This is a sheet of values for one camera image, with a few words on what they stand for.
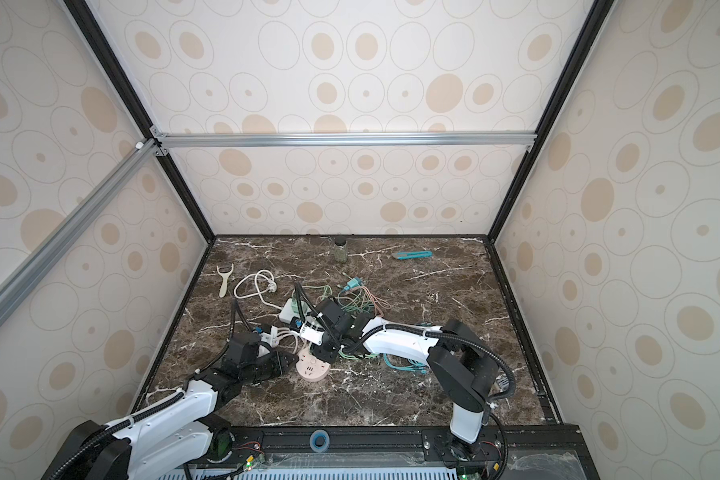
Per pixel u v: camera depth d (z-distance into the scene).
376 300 0.97
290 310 0.95
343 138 0.90
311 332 0.73
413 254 1.15
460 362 0.46
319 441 0.74
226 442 0.66
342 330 0.65
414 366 0.87
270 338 0.80
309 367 0.83
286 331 0.93
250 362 0.69
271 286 1.03
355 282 1.03
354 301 1.00
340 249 1.08
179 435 0.57
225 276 1.06
